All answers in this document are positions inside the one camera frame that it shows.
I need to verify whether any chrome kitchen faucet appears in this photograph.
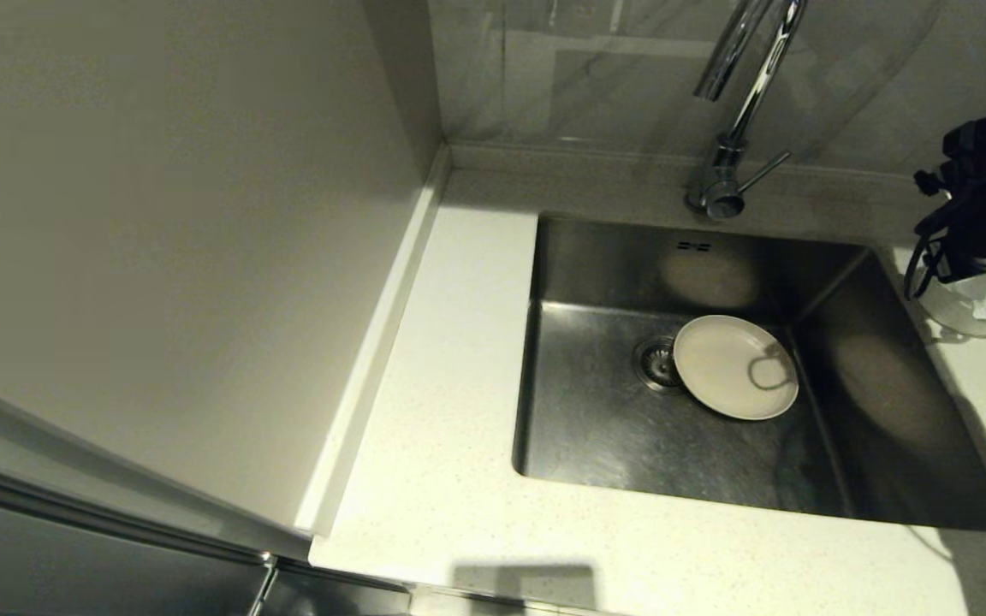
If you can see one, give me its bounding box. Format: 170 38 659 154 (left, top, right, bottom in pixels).
684 0 808 221

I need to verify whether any beige tall cabinet side panel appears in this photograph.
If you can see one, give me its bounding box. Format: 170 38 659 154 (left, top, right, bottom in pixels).
0 0 451 561

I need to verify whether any grey tall cabinet door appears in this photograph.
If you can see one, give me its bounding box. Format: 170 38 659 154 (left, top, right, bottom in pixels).
0 453 276 616

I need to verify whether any round metal drain strainer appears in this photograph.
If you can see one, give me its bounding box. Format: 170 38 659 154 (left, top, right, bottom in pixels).
631 335 684 393

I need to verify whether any grey under-counter cabinet front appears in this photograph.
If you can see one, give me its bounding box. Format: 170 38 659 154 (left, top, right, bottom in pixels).
253 560 413 616

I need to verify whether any white bowl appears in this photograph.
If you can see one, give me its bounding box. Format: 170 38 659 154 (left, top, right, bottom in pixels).
921 261 986 338

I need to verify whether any stainless steel sink basin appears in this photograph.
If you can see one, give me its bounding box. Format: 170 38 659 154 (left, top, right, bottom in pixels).
510 212 986 533

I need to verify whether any beige round plate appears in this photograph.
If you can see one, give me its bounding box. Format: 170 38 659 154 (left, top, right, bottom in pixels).
671 314 800 421

